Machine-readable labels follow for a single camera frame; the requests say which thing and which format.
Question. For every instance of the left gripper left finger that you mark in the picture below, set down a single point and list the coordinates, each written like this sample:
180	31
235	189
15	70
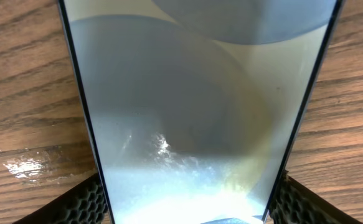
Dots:
85	203

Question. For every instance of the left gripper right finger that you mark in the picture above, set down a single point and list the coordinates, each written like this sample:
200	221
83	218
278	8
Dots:
293	203

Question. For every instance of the blue Galaxy smartphone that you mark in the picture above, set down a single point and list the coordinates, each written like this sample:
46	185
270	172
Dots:
192	106

